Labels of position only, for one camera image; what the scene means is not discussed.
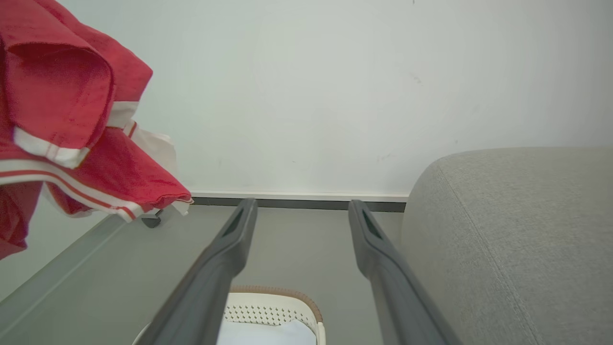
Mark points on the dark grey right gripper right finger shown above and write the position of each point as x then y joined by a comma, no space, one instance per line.
397,292

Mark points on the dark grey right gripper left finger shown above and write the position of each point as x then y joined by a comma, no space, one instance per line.
206,287

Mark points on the red garment with white stripes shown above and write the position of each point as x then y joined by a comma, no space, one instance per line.
72,120

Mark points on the white perforated laundry basket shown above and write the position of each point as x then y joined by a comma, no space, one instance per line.
273,309

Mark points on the grey caster wheel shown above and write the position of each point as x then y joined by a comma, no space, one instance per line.
152,220

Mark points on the grey fabric sofa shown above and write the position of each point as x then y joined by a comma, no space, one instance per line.
517,244

